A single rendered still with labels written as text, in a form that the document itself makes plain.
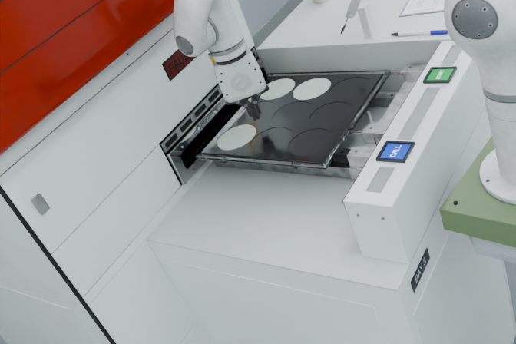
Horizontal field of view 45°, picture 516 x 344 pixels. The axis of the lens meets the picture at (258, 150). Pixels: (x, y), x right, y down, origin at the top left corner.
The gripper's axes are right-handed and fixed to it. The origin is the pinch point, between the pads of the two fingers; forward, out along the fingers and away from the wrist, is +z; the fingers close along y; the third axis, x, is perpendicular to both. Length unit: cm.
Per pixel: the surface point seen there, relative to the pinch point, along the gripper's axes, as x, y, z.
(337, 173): -18.7, 13.6, 11.9
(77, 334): -24, -58, 28
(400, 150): -36.6, 25.6, -1.2
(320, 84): 11.1, 17.4, 5.3
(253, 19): 266, -3, 76
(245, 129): 2.0, -3.9, 5.1
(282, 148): -12.1, 3.9, 5.2
